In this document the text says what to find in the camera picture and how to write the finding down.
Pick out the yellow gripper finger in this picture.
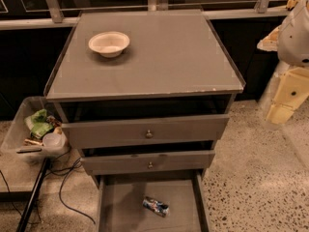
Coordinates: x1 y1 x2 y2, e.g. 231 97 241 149
267 67 309 124
257 27 279 51

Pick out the crushed redbull can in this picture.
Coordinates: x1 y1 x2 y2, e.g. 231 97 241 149
142 196 169 218

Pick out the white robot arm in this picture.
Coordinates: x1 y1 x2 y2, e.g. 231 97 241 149
257 0 309 124

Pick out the grey top drawer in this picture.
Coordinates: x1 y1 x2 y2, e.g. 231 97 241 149
62 114 229 149

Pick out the grey middle drawer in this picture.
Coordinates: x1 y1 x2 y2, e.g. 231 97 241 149
81 150 215 175

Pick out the grey drawer cabinet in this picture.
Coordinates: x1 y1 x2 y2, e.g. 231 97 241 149
42 9 246 186

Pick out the brass top drawer knob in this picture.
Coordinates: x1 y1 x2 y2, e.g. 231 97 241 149
145 130 154 138

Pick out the brass drawer knob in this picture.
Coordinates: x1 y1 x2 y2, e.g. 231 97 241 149
145 130 154 138
148 161 154 169

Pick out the brass middle drawer knob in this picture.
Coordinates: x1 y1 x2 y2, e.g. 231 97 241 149
148 161 154 169

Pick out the grey open bottom drawer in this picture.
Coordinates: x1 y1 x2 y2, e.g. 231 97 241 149
96 170 212 232

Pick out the yellow object on ledge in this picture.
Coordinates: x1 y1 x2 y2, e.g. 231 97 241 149
286 0 300 11

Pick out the white paper bowl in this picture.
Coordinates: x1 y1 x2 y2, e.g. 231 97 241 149
88 31 130 58

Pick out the clear plastic cup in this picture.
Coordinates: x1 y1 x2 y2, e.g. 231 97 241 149
42 132 61 147

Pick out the green chip bag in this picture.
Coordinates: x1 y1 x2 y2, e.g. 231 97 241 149
24 109 53 139

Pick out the clear plastic bin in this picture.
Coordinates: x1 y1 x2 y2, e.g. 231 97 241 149
1 97 69 162

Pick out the black floor bar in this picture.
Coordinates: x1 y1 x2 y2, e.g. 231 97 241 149
16 159 50 232

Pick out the metal railing frame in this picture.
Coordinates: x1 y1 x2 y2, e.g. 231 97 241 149
0 0 309 31

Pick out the black floor cable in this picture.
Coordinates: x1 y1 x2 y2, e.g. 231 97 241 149
44 147 97 225

